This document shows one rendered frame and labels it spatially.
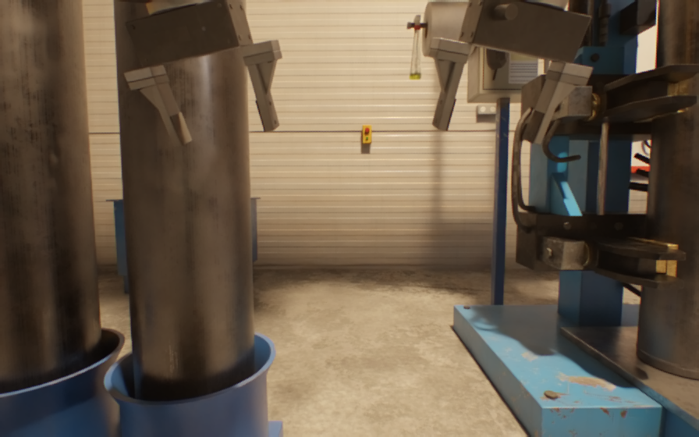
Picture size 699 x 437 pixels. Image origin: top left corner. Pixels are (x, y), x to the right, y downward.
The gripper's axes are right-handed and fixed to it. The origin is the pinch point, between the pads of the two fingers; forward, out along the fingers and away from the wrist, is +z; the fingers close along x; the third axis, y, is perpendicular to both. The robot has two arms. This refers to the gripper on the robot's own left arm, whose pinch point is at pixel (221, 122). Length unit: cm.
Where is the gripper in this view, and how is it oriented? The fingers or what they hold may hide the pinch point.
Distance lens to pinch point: 51.6
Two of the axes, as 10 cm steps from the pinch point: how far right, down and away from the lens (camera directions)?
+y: 1.2, -4.7, 8.7
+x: -9.8, 1.0, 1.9
